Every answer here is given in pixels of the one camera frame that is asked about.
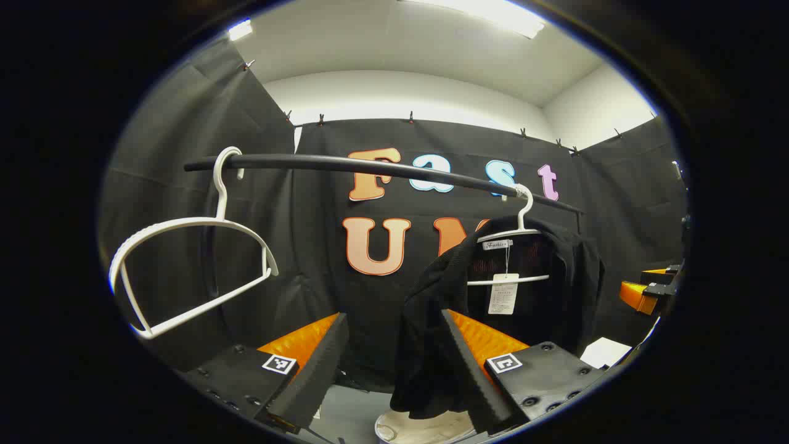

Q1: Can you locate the black backdrop cloth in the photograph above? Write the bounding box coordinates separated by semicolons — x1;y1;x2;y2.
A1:
99;37;689;393

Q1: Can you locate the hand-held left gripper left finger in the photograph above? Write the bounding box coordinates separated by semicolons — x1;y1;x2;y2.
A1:
179;312;350;435

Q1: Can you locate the white empty hanger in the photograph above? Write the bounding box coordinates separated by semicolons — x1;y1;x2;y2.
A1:
109;146;279;340

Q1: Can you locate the black ribbed jacket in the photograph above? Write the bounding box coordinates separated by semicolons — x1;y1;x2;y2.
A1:
390;216;606;420

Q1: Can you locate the white laundry hamper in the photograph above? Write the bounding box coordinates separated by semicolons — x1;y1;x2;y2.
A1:
375;408;478;444

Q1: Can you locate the white hanger with crossbar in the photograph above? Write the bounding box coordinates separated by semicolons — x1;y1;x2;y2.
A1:
467;184;550;286

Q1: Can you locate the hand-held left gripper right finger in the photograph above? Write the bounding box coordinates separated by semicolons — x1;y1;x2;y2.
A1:
440;308;610;436

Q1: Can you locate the white paper garment tag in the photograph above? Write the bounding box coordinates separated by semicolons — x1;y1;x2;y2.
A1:
488;273;520;316

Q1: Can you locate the white flat sheet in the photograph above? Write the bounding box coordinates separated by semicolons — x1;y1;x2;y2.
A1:
579;337;633;370

